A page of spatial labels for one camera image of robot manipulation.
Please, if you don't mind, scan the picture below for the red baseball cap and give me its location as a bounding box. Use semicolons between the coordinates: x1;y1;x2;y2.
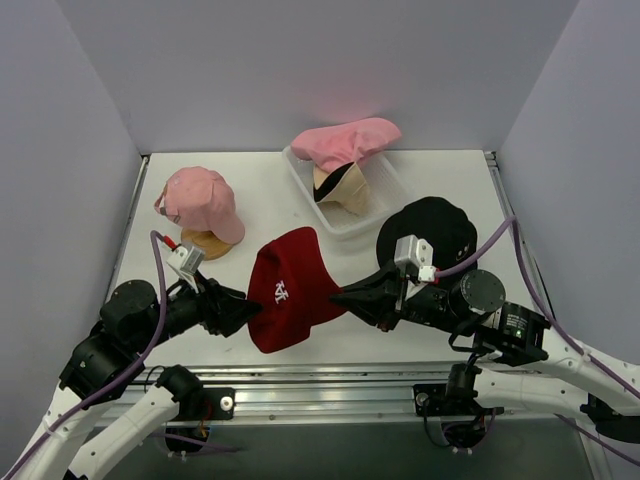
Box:
247;227;346;354

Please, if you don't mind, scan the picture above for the black bucket hat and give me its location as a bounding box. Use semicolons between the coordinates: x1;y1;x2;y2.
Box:
375;196;478;270

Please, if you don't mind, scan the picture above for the pink baseball cap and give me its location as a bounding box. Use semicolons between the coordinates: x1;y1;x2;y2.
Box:
154;166;245;245

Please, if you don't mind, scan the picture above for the pink hat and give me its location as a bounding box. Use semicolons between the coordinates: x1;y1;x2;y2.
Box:
290;117;402;173

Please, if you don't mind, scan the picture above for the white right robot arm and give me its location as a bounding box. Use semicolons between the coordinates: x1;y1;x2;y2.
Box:
330;267;639;444

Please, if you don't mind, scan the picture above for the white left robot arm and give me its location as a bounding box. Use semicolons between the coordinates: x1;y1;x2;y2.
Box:
5;278;261;479

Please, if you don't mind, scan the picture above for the wooden mushroom hat stand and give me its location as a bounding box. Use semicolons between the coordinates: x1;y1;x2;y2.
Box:
180;228;235;261

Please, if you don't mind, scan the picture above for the white plastic basket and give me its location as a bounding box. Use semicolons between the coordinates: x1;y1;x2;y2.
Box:
282;147;412;239

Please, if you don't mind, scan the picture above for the beige hat in basket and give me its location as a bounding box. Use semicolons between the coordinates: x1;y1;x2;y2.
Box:
312;162;371;216

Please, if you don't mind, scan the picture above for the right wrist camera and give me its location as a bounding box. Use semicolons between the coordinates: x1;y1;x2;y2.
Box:
394;235;436;284

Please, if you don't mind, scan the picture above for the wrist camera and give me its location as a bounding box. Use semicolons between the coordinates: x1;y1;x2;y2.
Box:
167;244;205;292
394;235;436;284

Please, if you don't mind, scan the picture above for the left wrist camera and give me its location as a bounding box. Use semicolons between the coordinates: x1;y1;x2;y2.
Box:
167;244;205;292

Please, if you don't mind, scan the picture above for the aluminium mounting rail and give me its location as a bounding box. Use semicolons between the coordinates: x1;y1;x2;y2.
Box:
94;362;599;429

